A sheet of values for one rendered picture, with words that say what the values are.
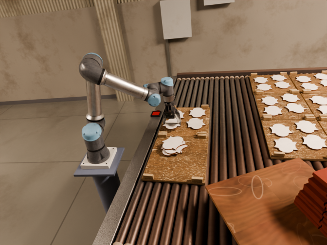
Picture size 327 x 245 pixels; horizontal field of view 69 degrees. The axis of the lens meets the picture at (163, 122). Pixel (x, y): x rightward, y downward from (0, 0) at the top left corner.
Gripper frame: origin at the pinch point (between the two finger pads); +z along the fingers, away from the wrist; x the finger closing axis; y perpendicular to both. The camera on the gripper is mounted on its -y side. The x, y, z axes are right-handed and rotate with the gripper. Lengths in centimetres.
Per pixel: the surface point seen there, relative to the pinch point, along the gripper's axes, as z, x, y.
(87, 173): 10, -49, 43
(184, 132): 3.6, 9.0, 5.5
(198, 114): 2.6, 17.6, -16.8
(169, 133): 3.6, -1.0, 7.5
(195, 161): 3.3, 19.4, 35.1
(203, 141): 3.4, 22.9, 15.6
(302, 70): 3, 112, -102
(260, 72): 3, 74, -102
